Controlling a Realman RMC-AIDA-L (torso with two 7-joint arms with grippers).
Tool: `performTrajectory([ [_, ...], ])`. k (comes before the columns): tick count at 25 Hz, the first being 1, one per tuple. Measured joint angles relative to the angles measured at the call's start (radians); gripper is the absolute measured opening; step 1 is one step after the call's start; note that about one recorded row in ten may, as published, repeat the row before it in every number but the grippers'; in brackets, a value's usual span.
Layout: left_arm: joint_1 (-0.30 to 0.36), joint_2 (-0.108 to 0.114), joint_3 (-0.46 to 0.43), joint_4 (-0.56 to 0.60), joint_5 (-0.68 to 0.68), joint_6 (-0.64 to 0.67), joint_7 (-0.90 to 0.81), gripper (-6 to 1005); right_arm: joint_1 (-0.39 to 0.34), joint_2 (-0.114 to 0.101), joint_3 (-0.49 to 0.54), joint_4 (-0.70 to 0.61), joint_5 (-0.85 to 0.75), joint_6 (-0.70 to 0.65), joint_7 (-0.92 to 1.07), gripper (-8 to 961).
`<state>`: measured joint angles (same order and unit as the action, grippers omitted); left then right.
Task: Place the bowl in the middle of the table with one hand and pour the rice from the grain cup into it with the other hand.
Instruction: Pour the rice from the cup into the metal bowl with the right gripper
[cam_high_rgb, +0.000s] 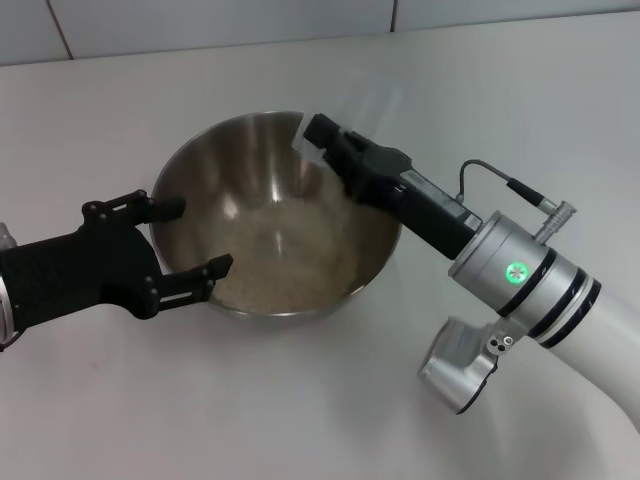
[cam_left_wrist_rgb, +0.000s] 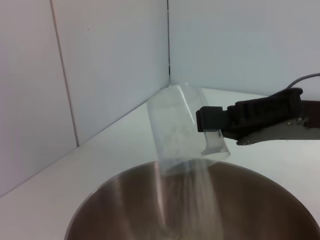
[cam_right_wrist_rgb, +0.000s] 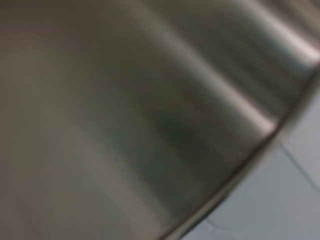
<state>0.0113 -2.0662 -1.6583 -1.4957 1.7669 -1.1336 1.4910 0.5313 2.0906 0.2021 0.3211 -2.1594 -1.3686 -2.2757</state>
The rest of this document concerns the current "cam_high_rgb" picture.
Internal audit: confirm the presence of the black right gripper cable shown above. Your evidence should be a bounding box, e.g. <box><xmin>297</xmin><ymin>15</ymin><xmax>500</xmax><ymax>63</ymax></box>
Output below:
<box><xmin>458</xmin><ymin>159</ymin><xmax>580</xmax><ymax>246</ymax></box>

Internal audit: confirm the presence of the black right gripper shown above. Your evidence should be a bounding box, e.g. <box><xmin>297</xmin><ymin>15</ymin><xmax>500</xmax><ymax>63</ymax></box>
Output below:
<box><xmin>303</xmin><ymin>113</ymin><xmax>485</xmax><ymax>261</ymax></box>

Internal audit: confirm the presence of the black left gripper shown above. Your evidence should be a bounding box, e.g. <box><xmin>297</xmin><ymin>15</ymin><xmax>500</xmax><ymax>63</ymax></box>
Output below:
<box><xmin>0</xmin><ymin>188</ymin><xmax>235</xmax><ymax>331</ymax></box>

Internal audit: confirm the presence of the stainless steel mixing bowl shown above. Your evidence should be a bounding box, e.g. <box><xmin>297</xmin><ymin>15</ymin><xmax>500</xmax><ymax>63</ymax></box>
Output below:
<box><xmin>148</xmin><ymin>110</ymin><xmax>404</xmax><ymax>330</ymax></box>

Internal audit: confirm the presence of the transparent plastic measuring cup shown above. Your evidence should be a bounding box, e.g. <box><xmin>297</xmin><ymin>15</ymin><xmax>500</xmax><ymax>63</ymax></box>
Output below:
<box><xmin>292</xmin><ymin>69</ymin><xmax>406</xmax><ymax>166</ymax></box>

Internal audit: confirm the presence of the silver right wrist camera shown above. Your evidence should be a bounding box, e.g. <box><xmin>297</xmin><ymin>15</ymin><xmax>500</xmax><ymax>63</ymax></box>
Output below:
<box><xmin>417</xmin><ymin>316</ymin><xmax>517</xmax><ymax>416</ymax></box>

